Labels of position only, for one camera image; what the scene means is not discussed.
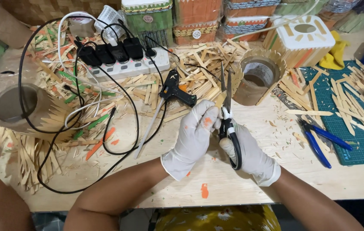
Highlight person's right hand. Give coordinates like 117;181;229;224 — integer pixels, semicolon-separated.
219;123;282;187

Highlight person's left hand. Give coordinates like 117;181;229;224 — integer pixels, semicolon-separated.
161;99;222;182

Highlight short plain wooden stick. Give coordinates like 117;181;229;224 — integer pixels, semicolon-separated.
215;91;228;108

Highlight black and white scissors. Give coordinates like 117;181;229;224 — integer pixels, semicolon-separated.
218;61;243;171

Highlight black glue gun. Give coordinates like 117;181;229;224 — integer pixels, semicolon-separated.
159;69;198;108

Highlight small cardboard tube with sticks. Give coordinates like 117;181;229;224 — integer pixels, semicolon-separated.
231;48;287;107

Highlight heap of plain stick offcuts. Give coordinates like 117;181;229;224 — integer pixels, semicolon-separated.
118;40;250;123

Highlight translucent glue stick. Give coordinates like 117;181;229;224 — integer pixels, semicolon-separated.
133;98;166;160

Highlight white power strip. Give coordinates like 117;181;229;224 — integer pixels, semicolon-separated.
86;47;171;83

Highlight orange decorated stick box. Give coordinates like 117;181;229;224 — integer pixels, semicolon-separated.
172;0;220;46

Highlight black power adapter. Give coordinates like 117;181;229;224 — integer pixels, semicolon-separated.
123;37;144;61
95;43;116;65
107;40;130;63
74;40;102;67

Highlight long pointed wooden stick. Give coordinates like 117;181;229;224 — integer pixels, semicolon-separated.
285;109;334;117

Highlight orange and blue stick box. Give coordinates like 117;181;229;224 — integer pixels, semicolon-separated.
223;0;281;42

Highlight green decorated stick box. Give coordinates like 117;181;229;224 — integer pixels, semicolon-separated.
121;0;174;47

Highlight yellow floral clothing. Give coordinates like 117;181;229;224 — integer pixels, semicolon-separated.
154;205;282;231

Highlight orange wooden stick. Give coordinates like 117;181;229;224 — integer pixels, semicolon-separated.
85;127;117;161

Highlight white stick box sun lid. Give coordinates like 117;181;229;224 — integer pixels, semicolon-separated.
263;14;336;69

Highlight green cutting mat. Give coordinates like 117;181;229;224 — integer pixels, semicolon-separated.
300;60;364;167

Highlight yellow cloth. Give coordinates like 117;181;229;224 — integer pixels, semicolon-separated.
318;30;351;71

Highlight white plastic basket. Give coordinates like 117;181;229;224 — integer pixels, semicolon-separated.
93;5;127;36

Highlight pile of pointed wooden sticks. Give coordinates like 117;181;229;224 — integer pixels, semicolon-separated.
329;58;364;149

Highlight wide cardboard tube with sticks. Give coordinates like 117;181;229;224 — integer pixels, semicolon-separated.
0;83;77;142

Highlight heap of coloured stick offcuts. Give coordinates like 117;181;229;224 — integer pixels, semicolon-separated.
0;19;118;195

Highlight thin black cable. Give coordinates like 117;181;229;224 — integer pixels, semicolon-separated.
143;35;221;81

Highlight long black cable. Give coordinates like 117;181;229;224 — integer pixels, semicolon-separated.
18;18;169;195

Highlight blue handled pliers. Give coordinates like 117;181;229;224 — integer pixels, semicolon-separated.
297;118;353;169

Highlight cream cable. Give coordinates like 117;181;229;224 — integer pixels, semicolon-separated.
229;0;321;42

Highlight white cable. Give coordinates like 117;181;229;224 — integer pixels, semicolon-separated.
42;11;128;129

